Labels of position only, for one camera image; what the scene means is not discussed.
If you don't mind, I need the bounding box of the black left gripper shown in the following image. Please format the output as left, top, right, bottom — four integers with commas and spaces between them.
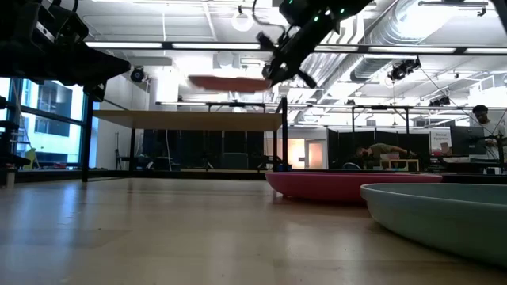
0, 0, 132, 103

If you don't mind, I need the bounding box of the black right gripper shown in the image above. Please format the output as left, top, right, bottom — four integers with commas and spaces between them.
256, 15, 338, 89

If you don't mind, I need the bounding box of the pink plate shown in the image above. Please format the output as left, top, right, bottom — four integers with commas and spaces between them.
265, 171, 444, 204

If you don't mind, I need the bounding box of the green plate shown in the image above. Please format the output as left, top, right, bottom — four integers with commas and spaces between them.
360, 182, 507, 268

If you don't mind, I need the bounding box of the wooden shelf with black legs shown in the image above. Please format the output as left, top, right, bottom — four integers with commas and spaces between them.
81, 85, 289, 183

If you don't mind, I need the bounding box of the white round ceiling lamp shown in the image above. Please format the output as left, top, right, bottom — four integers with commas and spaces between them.
231, 11, 255, 33

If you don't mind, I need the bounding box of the black tripod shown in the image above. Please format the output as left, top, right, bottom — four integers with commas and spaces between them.
113, 132, 124, 171

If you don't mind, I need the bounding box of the yellow-green chair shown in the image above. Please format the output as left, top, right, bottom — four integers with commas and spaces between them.
22, 147, 39, 171

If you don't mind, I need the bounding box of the person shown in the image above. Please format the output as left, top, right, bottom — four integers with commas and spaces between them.
471, 104, 507, 175
355, 142, 417, 162

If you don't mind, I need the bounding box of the small wooden table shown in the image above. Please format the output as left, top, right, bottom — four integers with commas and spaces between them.
379, 158, 421, 173

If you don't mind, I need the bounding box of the white sign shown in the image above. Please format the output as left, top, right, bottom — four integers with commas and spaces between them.
429, 128, 453, 154

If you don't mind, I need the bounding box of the black computer monitor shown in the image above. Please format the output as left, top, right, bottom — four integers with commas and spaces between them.
450, 125, 487, 156

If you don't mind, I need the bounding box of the black frame bar with lights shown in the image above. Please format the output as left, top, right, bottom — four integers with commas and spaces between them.
85, 40, 507, 55

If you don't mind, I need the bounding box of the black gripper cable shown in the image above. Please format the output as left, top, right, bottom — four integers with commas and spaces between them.
251, 0, 287, 41

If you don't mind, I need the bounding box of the window with black frame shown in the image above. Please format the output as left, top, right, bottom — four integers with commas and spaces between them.
0, 77, 100, 170

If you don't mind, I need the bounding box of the silver ventilation duct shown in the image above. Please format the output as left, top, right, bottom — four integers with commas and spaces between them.
350, 0, 423, 83

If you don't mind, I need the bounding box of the black ceiling-mounted camera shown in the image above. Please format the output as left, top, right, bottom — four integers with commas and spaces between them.
389, 58, 422, 82
429, 95, 452, 108

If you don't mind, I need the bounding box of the black aluminium table frame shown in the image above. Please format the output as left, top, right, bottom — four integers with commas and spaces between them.
15, 169, 267, 183

